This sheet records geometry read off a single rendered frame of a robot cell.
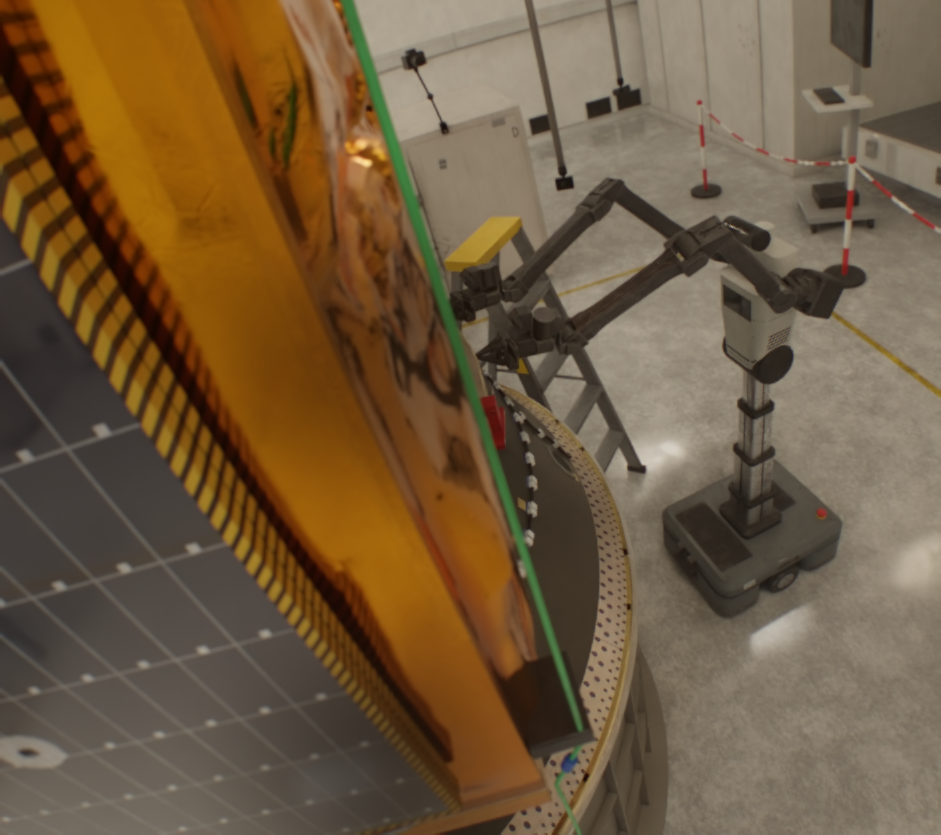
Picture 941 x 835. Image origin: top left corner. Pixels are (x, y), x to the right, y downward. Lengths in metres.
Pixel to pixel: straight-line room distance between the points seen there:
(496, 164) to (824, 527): 3.27
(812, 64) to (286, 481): 6.47
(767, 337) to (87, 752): 2.02
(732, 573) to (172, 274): 2.64
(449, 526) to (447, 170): 4.33
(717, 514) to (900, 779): 1.21
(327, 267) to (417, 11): 8.26
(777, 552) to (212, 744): 2.56
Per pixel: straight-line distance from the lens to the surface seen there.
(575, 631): 1.48
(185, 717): 0.48
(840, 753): 2.79
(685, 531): 2.91
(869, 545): 3.28
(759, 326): 2.13
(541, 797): 0.84
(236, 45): 0.29
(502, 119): 4.71
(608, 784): 1.81
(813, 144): 6.88
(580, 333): 1.61
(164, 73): 0.27
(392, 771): 0.57
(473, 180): 4.77
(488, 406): 1.33
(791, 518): 2.98
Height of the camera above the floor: 2.57
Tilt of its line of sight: 34 degrees down
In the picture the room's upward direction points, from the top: 17 degrees counter-clockwise
